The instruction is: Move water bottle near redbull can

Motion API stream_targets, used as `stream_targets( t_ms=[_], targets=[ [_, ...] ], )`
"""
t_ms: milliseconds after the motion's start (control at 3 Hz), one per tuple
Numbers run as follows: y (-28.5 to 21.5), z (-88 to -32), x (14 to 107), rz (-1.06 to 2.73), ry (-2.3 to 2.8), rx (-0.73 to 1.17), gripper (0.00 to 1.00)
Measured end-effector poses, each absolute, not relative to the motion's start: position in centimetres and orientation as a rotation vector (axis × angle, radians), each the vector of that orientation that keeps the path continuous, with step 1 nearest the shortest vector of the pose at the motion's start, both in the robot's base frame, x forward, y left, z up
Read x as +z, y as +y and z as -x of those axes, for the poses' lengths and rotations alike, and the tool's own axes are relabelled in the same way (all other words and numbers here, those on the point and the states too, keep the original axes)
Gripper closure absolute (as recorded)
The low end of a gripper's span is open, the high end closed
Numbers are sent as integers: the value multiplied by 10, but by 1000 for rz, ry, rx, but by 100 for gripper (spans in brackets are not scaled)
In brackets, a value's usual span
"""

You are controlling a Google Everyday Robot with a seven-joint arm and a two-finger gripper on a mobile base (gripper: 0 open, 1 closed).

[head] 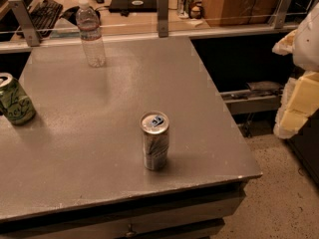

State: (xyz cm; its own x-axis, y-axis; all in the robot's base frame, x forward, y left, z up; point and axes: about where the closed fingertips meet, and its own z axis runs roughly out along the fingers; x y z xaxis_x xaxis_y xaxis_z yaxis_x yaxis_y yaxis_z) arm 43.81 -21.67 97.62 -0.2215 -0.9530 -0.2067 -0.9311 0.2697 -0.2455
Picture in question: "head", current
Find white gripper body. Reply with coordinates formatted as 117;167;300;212
293;3;319;72

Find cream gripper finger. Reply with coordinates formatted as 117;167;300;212
273;72;319;139
272;30;296;56

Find clear plastic water bottle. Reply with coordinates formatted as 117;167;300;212
76;0;106;68

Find silver redbull can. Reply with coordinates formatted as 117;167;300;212
140;111;169;170

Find green soda can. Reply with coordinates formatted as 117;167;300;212
0;73;36;125

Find wooden cabinet box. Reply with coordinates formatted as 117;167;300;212
201;0;279;27

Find small round brown object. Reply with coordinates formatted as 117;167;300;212
190;6;202;19

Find shiny cans on desk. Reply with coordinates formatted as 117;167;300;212
177;0;194;18

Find black laptop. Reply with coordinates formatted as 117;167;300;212
109;0;157;13

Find black headphones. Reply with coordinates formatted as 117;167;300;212
61;6;100;27

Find black keyboard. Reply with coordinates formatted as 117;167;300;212
26;0;63;38

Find right metal rail bracket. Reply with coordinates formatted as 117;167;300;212
272;0;292;29

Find metal rail bracket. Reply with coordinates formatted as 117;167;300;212
157;0;168;38
9;0;41;47
272;0;292;29

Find middle metal rail bracket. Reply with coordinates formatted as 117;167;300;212
157;0;168;38

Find grey drawer with handle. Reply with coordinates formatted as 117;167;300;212
1;192;245;239

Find left metal rail bracket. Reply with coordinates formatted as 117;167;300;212
9;0;41;47

